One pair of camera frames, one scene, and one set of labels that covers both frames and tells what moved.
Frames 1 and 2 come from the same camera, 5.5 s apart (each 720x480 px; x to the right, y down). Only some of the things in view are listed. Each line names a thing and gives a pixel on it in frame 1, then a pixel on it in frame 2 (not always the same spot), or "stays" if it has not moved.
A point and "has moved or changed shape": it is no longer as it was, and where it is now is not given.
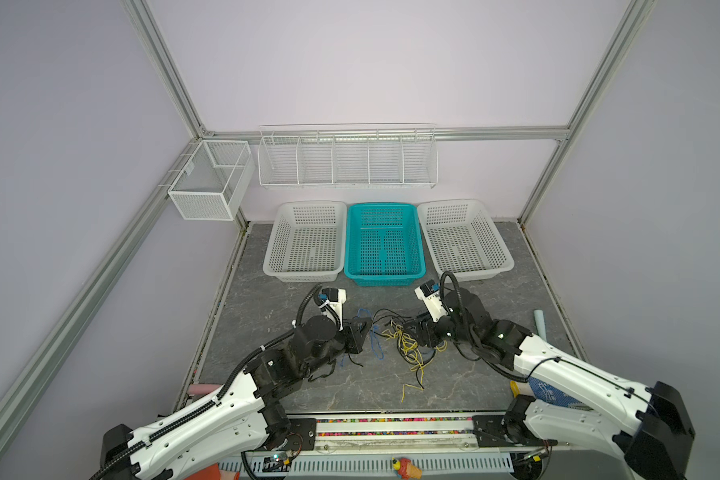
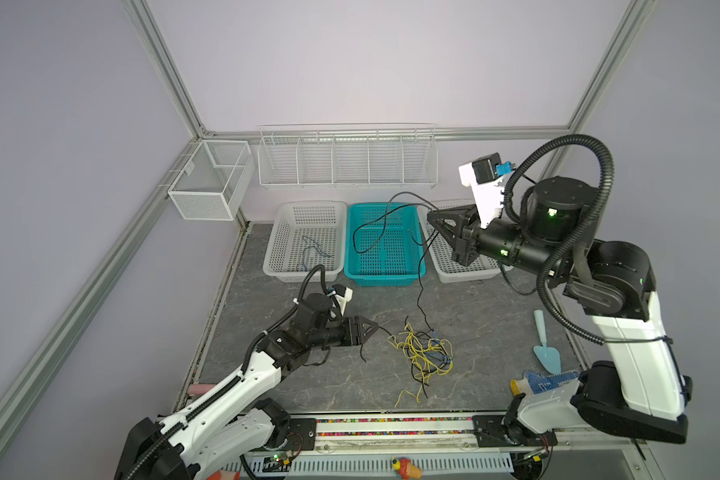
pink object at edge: (201, 389) stays
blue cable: (372, 338) to (446, 359)
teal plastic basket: (383, 247) stays
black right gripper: (425, 327) to (466, 241)
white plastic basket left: (307, 242) stays
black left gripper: (352, 332) stays
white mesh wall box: (213, 180) stays
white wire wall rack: (348, 155) stays
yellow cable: (409, 346) has moved or changed shape
